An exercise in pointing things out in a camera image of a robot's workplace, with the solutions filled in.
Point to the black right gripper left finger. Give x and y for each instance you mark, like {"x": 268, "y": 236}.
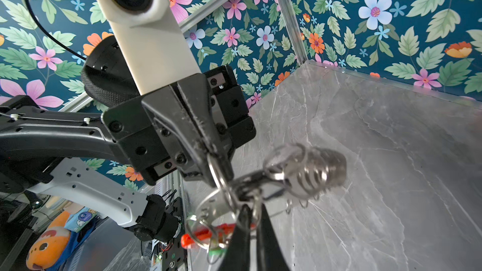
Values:
{"x": 238, "y": 254}

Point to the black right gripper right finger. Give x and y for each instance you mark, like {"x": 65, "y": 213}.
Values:
{"x": 268, "y": 251}

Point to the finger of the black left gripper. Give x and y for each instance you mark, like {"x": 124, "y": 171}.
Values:
{"x": 165, "y": 110}
{"x": 200, "y": 136}

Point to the metal keyring holder red handle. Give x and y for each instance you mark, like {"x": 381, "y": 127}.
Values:
{"x": 293, "y": 172}

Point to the green tag key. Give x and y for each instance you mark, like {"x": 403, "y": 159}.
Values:
{"x": 215, "y": 255}

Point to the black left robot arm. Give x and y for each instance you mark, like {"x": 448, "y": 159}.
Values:
{"x": 36, "y": 144}

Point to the orange plush toy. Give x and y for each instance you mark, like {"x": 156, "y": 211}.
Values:
{"x": 46, "y": 253}

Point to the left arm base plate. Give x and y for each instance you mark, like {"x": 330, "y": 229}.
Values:
{"x": 171, "y": 255}

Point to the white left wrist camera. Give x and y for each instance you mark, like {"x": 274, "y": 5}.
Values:
{"x": 151, "y": 42}

